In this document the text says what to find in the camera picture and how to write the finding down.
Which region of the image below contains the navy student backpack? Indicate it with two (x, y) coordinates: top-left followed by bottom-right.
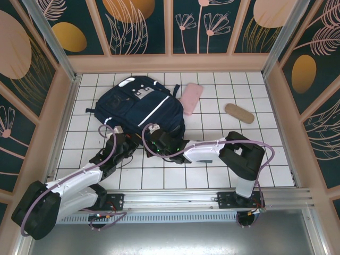
(85, 75), (186, 141)

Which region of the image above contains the pink pencil case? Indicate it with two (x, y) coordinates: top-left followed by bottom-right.
(180, 82), (205, 115)

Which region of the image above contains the beige fabric pencil case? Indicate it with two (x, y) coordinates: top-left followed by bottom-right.
(224, 103), (255, 125)

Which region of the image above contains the small circuit board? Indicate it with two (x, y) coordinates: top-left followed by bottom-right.
(89, 212), (112, 220)

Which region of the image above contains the grey metal sheet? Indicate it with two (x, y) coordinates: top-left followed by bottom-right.
(28, 222), (324, 255)

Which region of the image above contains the circle and gold lines panel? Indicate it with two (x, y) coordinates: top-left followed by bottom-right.
(233, 0), (293, 54)

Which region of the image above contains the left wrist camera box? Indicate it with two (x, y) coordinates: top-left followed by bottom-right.
(106, 126), (126, 149)

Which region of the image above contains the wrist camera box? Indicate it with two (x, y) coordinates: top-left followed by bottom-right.
(147, 123), (176, 150)
(106, 126), (126, 149)

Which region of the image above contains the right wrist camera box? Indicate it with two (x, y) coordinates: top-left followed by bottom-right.
(147, 123), (176, 150)

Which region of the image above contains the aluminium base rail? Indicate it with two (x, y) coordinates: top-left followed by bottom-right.
(25, 187), (318, 213)

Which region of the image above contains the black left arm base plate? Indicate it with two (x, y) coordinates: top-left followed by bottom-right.
(76, 193), (125, 211)

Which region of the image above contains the aluminium side rail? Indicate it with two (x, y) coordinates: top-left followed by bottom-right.
(262, 74), (301, 186)
(39, 75), (82, 191)

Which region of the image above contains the grey slotted cable duct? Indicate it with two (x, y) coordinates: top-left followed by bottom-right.
(37, 214), (306, 224)

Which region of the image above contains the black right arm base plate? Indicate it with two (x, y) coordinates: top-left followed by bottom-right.
(217, 190), (266, 210)

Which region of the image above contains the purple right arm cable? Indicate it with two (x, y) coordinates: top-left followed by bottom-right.
(142, 122), (276, 232)

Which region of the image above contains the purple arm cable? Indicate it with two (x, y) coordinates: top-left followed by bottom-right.
(20, 124), (128, 237)
(142, 122), (276, 232)

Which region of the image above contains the flower outline wall panel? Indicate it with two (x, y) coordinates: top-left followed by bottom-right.
(0, 92), (37, 193)

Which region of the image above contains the leaf outline wall panel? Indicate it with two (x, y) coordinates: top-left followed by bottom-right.
(95, 0), (167, 56)

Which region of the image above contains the aluminium corner post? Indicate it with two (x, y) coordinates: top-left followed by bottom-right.
(22, 0), (82, 83)
(261, 0), (310, 77)

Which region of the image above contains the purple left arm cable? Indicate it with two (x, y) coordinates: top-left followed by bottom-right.
(20, 124), (128, 237)

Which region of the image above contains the yellow oval wall panel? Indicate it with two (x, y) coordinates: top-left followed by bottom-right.
(39, 0), (106, 56)

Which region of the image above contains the two flowers wall panel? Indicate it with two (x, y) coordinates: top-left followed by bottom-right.
(172, 0), (232, 55)

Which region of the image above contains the large circle wall panel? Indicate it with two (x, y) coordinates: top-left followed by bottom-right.
(0, 0), (58, 117)

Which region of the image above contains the leaf sprig wall panel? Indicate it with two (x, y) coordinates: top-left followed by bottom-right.
(302, 79), (340, 189)

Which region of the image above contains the feather and oval wall panel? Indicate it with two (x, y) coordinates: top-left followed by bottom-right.
(278, 0), (340, 115)

